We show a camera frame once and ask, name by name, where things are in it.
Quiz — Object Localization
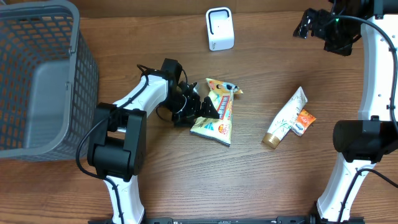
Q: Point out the white barcode scanner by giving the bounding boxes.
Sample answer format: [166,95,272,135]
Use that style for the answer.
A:
[205,7,234,51]

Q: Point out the small orange packet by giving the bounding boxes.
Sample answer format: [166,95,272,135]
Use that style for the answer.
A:
[292,109,316,136]

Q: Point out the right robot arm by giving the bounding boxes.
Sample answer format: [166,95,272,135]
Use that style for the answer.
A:
[293,0,397,223]

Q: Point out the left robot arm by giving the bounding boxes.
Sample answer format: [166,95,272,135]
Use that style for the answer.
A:
[84,58,219,223]

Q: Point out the white bamboo print tube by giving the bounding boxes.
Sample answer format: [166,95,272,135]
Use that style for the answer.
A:
[262,86,308,149]

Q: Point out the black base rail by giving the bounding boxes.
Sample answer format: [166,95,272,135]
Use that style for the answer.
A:
[88,215,366,224]

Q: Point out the dark grey plastic basket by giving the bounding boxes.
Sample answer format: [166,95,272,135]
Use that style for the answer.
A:
[1,1,99,161]

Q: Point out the yellow snack bag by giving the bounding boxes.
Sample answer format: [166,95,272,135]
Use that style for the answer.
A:
[190,78,243,146]

